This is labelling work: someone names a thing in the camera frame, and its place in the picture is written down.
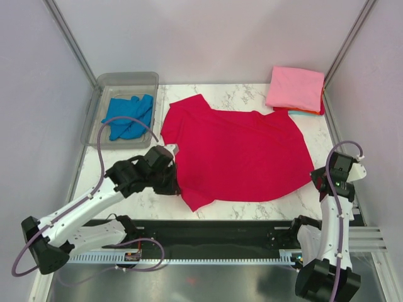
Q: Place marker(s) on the red t shirt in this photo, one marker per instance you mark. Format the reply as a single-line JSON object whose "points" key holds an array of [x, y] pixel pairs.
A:
{"points": [[235, 155]]}

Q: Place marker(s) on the white slotted cable duct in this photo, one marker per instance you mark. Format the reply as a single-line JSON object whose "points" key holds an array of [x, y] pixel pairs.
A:
{"points": [[120, 257]]}

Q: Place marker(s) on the aluminium frame post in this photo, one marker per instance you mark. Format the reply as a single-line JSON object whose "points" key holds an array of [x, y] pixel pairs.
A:
{"points": [[70, 39], [349, 40]]}

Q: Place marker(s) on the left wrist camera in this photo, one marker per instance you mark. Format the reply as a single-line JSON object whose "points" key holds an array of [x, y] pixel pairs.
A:
{"points": [[172, 149]]}

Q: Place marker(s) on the clear plastic bin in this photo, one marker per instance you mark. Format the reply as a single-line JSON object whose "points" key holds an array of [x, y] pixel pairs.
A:
{"points": [[121, 85]]}

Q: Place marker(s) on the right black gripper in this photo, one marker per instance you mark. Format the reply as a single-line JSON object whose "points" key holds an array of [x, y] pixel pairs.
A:
{"points": [[315, 173]]}

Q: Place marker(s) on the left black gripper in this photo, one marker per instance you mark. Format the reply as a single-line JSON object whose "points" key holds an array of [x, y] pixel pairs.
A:
{"points": [[172, 188]]}

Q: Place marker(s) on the left aluminium frame post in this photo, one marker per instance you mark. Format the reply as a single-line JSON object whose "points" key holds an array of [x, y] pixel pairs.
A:
{"points": [[70, 39]]}

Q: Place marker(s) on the pink folded t shirt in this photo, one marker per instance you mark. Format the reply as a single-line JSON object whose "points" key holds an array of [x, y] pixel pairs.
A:
{"points": [[295, 88]]}

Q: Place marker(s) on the teal folded t shirt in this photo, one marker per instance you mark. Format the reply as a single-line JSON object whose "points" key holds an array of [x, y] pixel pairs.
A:
{"points": [[295, 112]]}

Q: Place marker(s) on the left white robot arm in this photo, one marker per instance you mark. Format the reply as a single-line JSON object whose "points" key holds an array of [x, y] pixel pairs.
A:
{"points": [[56, 238]]}

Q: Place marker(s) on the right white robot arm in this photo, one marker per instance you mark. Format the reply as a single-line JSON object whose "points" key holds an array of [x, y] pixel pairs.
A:
{"points": [[326, 273]]}

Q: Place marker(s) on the blue t shirt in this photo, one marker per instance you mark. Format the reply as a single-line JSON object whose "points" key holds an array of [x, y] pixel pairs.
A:
{"points": [[137, 108]]}

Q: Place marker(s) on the right aluminium frame post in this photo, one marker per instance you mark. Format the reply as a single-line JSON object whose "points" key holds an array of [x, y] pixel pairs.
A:
{"points": [[349, 40]]}

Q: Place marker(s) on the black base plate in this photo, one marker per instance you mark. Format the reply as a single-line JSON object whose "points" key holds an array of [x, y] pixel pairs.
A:
{"points": [[217, 239]]}

